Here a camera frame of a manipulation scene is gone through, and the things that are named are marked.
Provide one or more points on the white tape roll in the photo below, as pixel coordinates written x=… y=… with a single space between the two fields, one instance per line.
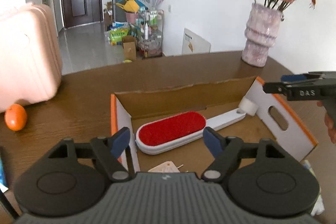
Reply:
x=248 y=107

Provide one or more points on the white board leaning on wall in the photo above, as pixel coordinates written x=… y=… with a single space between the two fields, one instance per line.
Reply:
x=194 y=44

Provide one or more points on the red white lint brush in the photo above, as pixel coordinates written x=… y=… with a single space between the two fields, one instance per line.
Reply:
x=172 y=132

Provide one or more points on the green snack package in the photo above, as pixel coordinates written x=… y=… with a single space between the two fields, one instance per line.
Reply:
x=117 y=34

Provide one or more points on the blue wet wipes pack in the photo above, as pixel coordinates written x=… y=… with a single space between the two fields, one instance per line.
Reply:
x=3 y=178

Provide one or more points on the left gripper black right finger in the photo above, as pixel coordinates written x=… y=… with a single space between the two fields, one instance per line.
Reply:
x=262 y=177

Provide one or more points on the pink ribbed suitcase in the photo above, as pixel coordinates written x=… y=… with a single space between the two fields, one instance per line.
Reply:
x=31 y=63

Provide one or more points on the small cardboard box on floor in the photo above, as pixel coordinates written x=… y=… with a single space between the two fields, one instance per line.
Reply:
x=129 y=44

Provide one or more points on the beige tape roll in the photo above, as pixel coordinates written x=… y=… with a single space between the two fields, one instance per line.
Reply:
x=166 y=167

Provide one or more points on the orange fruit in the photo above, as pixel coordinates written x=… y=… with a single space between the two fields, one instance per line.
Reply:
x=15 y=117

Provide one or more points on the person's right hand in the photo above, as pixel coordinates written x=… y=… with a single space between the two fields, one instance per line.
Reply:
x=330 y=128

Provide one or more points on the wire storage cart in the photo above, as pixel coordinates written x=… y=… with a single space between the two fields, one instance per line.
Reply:
x=150 y=32

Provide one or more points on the pink textured vase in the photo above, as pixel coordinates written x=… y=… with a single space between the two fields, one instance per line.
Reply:
x=261 y=33

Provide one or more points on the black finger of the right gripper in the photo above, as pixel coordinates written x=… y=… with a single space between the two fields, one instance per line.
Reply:
x=307 y=90
x=308 y=76

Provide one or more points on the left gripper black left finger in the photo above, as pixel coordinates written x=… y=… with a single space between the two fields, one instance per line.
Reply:
x=72 y=177

